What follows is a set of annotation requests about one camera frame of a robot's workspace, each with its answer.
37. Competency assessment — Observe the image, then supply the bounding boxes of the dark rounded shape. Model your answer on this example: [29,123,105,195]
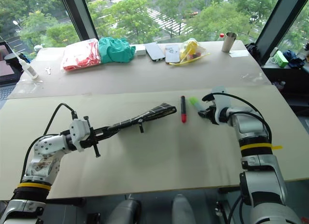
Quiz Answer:
[111,198,142,224]

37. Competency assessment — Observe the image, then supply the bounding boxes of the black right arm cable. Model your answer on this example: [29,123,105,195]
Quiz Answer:
[210,92,273,145]

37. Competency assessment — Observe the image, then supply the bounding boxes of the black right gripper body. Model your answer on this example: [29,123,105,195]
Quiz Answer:
[204,101,220,125]

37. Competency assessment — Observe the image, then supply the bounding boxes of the metal cup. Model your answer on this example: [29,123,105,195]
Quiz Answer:
[221,32,238,53]

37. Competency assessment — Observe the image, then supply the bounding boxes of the yellow clear plastic bag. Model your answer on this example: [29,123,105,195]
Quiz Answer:
[169,38,211,67]

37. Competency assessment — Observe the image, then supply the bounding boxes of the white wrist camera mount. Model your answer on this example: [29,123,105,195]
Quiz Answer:
[69,118,91,153]
[211,86,233,125]

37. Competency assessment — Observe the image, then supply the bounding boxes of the yellow right arm cable tie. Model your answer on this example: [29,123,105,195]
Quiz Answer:
[239,142,283,152]

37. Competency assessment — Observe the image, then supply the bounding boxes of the small white box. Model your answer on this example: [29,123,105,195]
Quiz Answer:
[133,44,147,57]

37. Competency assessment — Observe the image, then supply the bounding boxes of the white phone case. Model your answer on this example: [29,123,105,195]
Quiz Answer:
[165,43,182,64]

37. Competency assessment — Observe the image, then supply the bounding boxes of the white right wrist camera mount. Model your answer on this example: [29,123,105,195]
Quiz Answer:
[211,86,233,125]

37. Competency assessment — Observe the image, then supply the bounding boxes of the blue cloth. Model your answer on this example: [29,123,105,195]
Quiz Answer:
[282,49,304,70]

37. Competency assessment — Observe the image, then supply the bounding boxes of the dark window frame post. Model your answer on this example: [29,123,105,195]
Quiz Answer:
[254,0,309,65]
[57,0,99,42]

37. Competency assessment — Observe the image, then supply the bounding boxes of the dark laptop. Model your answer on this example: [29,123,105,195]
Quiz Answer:
[0,40,23,104]

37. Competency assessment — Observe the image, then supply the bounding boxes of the black grid pouch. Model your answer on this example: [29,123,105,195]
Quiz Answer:
[107,102,177,138]

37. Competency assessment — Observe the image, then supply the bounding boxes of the green highlighter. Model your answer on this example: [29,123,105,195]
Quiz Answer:
[189,96,206,112]

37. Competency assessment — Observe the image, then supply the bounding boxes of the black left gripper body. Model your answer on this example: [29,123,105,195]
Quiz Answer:
[79,115,101,158]

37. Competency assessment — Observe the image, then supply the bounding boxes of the yellow left arm cable tie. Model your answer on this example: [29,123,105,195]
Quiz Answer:
[16,182,52,191]

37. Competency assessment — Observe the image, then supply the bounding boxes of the yellow arm cable tie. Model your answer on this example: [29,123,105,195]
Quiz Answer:
[16,182,52,191]
[239,142,283,152]

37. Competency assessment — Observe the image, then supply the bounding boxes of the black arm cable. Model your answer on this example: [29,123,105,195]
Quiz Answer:
[210,92,273,145]
[20,103,79,183]

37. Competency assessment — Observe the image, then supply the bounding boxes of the green white box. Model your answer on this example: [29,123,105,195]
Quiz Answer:
[273,50,290,68]

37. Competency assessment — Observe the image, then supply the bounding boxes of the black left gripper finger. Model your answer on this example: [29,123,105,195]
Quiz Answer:
[92,126,119,137]
[95,131,120,145]

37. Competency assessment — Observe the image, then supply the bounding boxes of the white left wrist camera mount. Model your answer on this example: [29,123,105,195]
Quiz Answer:
[69,118,91,153]

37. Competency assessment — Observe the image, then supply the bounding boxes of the white nozzle tube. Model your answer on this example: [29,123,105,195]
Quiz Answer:
[12,52,40,81]

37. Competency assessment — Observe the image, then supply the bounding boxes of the red marker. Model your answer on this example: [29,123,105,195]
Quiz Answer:
[181,96,188,124]

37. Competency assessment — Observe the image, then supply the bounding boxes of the red white packaged bag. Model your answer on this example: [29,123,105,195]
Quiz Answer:
[60,38,101,72]

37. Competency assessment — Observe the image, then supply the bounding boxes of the white paper card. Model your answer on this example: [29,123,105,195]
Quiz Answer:
[227,51,250,58]

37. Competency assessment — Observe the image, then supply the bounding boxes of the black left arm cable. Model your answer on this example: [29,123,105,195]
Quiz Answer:
[20,103,79,183]

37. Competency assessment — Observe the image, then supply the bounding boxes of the green cloth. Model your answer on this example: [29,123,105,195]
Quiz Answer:
[98,36,137,64]

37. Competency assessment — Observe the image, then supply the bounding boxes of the dark screen smartphone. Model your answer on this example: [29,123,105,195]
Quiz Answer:
[144,42,167,63]

